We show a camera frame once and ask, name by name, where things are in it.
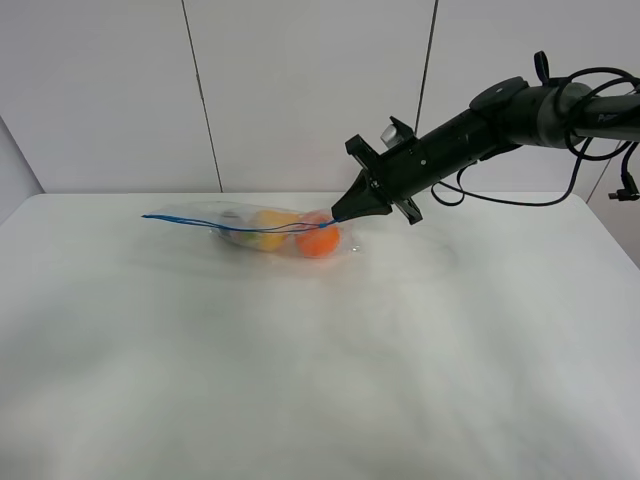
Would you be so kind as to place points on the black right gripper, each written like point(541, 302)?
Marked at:
point(386, 181)

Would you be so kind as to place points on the clear zip bag blue seal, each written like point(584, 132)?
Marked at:
point(291, 233)

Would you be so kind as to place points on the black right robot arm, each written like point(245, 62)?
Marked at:
point(560, 114)

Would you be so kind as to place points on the orange toy fruit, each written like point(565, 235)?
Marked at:
point(318, 243)

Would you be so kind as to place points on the yellow toy pepper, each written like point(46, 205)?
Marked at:
point(269, 228)

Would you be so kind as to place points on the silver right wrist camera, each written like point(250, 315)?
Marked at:
point(391, 136)

